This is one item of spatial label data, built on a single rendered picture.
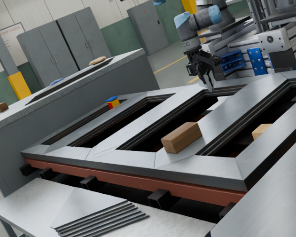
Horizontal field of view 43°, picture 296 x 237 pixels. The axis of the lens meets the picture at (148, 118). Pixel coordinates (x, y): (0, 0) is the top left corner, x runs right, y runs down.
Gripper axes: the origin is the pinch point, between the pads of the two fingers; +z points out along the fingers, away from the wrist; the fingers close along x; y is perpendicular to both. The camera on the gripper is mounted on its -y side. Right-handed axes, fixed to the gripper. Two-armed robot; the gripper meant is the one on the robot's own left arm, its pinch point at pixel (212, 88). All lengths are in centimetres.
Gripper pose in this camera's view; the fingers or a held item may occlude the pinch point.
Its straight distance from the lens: 171.6
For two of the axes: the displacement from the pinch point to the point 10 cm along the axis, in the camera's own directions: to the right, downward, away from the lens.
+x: -7.0, 4.6, -5.5
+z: 3.8, 8.9, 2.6
